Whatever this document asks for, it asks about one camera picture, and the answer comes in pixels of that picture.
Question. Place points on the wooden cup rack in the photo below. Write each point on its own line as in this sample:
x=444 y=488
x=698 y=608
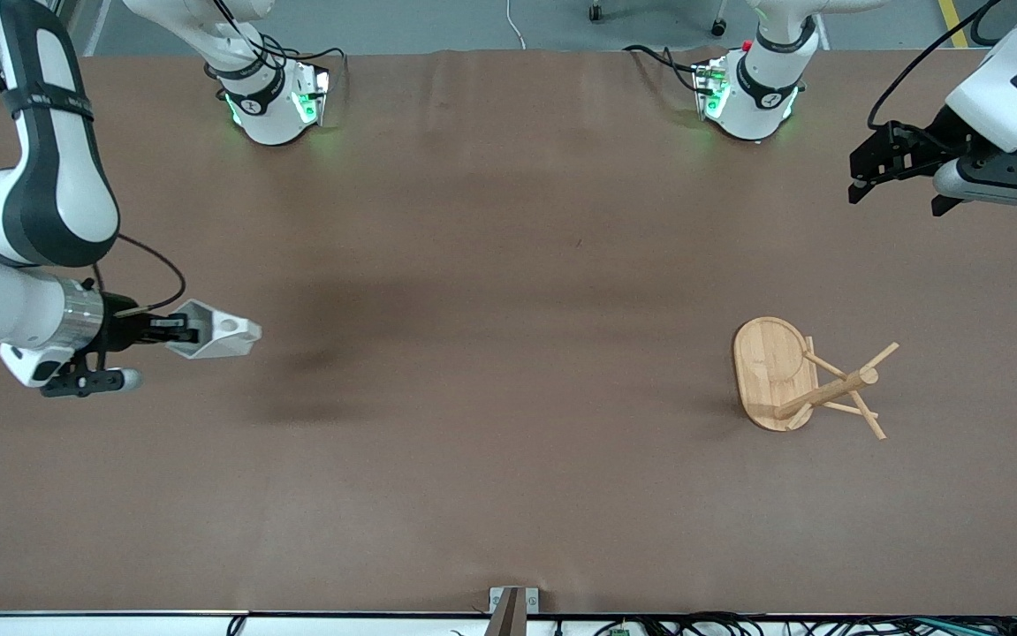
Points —
x=773 y=371

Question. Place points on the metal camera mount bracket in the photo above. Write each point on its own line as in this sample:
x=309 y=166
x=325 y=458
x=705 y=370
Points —
x=512 y=605

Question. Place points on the brown table cover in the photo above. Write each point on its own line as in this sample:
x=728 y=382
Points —
x=508 y=397

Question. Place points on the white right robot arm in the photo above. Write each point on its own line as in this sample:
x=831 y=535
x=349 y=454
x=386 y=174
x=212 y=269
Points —
x=57 y=177

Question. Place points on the black chair caster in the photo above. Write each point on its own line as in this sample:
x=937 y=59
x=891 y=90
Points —
x=596 y=11
x=719 y=27

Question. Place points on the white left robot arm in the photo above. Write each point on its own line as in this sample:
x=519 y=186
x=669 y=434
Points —
x=760 y=93

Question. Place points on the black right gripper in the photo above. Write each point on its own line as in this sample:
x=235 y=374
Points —
x=122 y=332

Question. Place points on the white faceted cup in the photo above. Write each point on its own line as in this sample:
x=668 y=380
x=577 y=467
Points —
x=225 y=336

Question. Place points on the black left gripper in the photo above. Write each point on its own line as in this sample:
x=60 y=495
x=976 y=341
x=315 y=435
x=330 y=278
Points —
x=934 y=140

